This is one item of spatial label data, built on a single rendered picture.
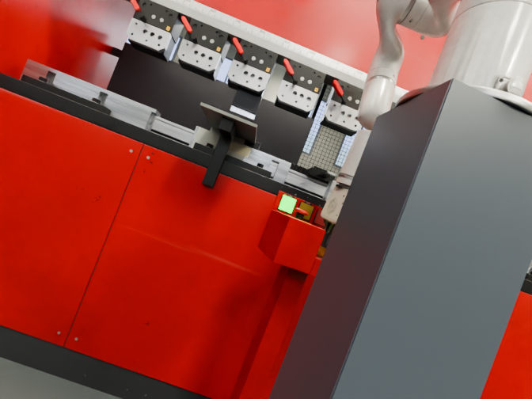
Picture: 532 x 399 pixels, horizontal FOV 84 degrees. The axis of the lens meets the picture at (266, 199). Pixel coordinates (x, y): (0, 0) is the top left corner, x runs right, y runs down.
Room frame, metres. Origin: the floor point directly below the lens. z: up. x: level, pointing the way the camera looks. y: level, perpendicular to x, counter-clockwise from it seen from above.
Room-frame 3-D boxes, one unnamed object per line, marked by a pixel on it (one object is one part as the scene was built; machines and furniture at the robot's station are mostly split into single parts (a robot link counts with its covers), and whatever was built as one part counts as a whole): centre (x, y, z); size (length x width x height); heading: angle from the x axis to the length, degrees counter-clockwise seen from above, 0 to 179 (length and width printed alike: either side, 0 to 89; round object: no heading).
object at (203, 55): (1.14, 0.43, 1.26); 0.15 x 0.09 x 0.17; 93
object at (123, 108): (1.13, 0.76, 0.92); 0.50 x 0.06 x 0.10; 93
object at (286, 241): (0.83, -0.14, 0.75); 0.20 x 0.16 x 0.18; 106
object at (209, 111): (1.01, 0.20, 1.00); 0.26 x 0.18 x 0.01; 3
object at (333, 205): (0.81, -0.20, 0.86); 0.10 x 0.07 x 0.11; 16
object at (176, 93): (1.65, 0.47, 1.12); 1.13 x 0.02 x 0.44; 93
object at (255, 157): (1.16, 0.15, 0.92); 0.39 x 0.06 x 0.10; 93
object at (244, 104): (1.16, 0.21, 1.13); 0.10 x 0.02 x 0.10; 93
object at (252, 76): (1.15, 0.23, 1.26); 0.15 x 0.09 x 0.17; 93
